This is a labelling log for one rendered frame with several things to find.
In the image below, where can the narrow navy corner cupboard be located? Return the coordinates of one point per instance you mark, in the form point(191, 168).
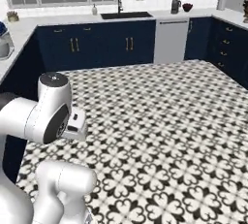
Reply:
point(198, 38)

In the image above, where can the small potted plant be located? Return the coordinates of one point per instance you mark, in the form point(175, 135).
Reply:
point(13, 16)

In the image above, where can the silver countertop appliance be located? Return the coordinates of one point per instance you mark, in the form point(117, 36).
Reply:
point(5, 47)

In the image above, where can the blue round object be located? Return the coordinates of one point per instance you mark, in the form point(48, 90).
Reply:
point(2, 29)

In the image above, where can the white soap bottle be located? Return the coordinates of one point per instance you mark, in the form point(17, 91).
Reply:
point(94, 10)

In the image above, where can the navy base cupboards under sink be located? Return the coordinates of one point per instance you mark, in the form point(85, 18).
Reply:
point(103, 45)

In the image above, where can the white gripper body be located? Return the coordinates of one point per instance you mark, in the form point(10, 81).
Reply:
point(76, 134)

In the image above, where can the navy drawer run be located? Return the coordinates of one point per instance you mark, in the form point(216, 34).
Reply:
point(231, 51)

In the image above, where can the navy side cupboard run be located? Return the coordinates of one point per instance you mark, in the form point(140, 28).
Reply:
point(22, 72)

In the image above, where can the dark red bowl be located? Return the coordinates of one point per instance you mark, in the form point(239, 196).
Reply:
point(187, 7)

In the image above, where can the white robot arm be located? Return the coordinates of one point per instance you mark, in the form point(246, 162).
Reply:
point(29, 121)

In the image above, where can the brown countertop object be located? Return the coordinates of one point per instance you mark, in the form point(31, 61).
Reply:
point(245, 11)

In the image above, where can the black tap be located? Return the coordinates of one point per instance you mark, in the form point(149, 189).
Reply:
point(119, 5)

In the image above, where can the black sink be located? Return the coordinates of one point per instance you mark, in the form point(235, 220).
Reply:
point(126, 15)

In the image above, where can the grey kettle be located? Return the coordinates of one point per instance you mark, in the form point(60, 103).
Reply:
point(175, 6)

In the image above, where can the white paper towel roll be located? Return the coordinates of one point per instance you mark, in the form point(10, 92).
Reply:
point(221, 1)

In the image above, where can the white dishwasher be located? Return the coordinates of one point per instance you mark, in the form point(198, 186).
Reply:
point(170, 42)

